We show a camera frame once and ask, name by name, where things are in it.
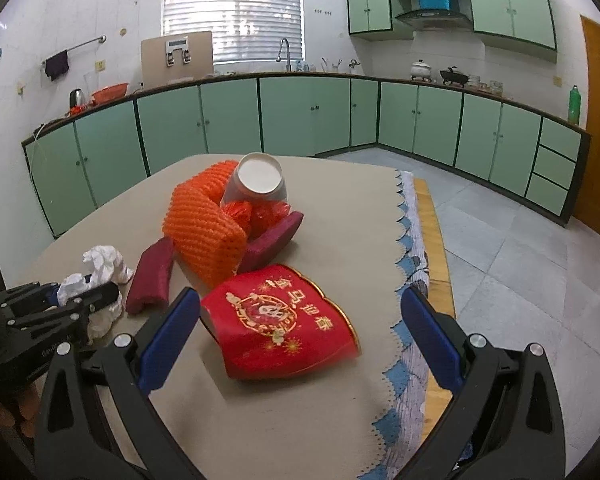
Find dark red foam strip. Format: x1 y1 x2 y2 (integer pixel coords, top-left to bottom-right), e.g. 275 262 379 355
125 236 174 315

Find orange foam fruit net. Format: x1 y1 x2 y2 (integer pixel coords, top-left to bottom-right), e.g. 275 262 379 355
162 160 296 288

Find red gold printed package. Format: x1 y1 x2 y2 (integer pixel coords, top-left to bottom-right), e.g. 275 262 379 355
201 264 361 380

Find dark red foam block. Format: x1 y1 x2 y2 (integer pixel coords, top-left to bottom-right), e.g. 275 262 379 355
237 211 304 274

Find white paper cup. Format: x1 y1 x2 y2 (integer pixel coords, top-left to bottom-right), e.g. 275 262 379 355
221 153 287 205

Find green lower kitchen cabinets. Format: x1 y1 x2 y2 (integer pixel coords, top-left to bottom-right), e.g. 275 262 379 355
22 74 591 236

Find chrome kitchen faucet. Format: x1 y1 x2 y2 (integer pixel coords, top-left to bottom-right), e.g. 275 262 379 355
276 37 292 73

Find steel electric kettle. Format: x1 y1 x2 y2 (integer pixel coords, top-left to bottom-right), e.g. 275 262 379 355
69 88 87 115

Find red plastic basin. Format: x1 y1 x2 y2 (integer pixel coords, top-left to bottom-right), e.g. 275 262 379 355
91 82 129 106

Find dark hanging towel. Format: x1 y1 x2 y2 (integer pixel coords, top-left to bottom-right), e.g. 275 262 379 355
44 50 69 81

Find brown cardboard box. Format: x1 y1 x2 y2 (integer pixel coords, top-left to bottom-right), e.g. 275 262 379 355
140 30 214 89

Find metal towel bar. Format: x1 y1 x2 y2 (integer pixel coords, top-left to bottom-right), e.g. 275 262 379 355
67 35 107 52

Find green bottle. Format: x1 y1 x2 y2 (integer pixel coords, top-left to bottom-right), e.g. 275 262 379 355
567 84 582 126

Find window with white blinds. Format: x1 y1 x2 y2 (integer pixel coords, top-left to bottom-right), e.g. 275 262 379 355
161 0 304 63

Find black wok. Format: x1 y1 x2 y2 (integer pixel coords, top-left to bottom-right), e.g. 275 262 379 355
440 66 469 88

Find white cooking pot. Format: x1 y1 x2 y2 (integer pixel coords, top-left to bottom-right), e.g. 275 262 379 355
410 60 432 82

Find range hood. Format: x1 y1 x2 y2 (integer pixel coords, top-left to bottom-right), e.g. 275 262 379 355
396 9 474 32

